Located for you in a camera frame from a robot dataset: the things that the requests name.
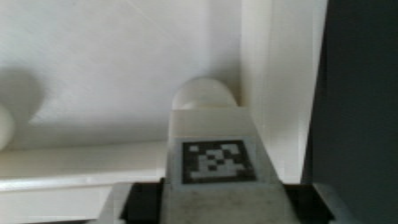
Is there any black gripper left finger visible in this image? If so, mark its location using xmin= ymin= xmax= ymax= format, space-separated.
xmin=99 ymin=178 xmax=167 ymax=224

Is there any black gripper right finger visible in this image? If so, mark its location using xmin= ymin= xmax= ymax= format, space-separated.
xmin=284 ymin=184 xmax=355 ymax=224

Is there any white table leg with tag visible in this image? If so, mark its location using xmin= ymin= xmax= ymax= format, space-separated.
xmin=158 ymin=107 xmax=295 ymax=224

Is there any white square tabletop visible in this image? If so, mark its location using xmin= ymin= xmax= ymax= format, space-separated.
xmin=0 ymin=0 xmax=328 ymax=224

